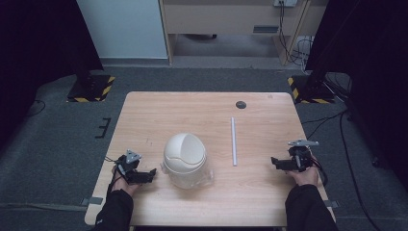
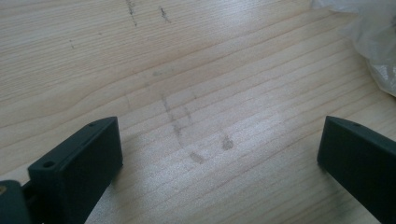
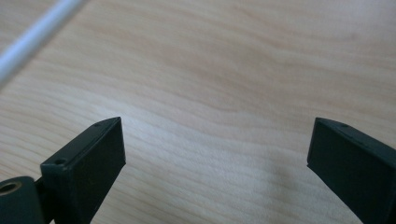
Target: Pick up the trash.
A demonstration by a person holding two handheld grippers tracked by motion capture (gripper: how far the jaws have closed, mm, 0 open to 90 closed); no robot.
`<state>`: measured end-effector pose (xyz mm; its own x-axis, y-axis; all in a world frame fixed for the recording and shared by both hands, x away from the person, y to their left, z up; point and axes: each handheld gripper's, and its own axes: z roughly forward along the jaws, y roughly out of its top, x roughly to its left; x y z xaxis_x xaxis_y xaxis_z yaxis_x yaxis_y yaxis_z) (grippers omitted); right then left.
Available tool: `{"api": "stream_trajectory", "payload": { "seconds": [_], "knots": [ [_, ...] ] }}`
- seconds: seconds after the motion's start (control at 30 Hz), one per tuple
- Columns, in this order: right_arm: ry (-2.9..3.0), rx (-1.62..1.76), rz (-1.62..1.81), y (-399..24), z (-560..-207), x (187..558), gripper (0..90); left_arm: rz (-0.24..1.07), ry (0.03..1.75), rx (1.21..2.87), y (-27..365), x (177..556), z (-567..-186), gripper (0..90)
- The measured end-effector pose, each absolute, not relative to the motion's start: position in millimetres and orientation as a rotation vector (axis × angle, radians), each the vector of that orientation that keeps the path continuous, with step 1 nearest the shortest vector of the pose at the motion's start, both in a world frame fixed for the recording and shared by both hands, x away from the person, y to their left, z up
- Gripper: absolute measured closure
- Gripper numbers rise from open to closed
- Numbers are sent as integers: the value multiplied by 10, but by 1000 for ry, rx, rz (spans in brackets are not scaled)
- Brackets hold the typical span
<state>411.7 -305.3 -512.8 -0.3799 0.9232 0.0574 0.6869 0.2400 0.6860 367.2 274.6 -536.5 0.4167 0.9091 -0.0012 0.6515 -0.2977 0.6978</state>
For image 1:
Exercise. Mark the grey tape strip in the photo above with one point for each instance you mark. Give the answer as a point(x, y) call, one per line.
point(332, 204)
point(92, 201)

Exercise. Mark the black curtain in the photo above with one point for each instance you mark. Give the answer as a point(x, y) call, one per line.
point(38, 41)
point(369, 64)

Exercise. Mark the light wooden desk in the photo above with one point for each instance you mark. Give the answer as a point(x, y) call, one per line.
point(224, 19)

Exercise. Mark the dark round table grommet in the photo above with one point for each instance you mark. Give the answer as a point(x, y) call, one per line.
point(241, 104)

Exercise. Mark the person's left hand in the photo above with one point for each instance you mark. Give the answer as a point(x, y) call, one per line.
point(121, 185)

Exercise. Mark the white plastic tube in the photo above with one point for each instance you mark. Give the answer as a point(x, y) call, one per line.
point(234, 141)

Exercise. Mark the person's right hand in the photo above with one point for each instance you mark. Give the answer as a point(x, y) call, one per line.
point(304, 176)

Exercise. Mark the white swing-lid trash bin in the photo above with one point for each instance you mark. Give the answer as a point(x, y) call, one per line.
point(184, 157)

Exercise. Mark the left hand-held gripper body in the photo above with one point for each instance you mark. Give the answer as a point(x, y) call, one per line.
point(127, 163)

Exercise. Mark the white cabinet panel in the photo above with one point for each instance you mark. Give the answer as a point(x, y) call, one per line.
point(122, 29)

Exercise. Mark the striped black stand base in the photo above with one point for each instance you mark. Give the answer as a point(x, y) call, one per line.
point(309, 91)
point(91, 89)

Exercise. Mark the grey wall socket box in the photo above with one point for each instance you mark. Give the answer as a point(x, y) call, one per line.
point(285, 2)

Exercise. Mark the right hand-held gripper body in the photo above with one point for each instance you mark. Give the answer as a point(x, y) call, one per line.
point(300, 157)

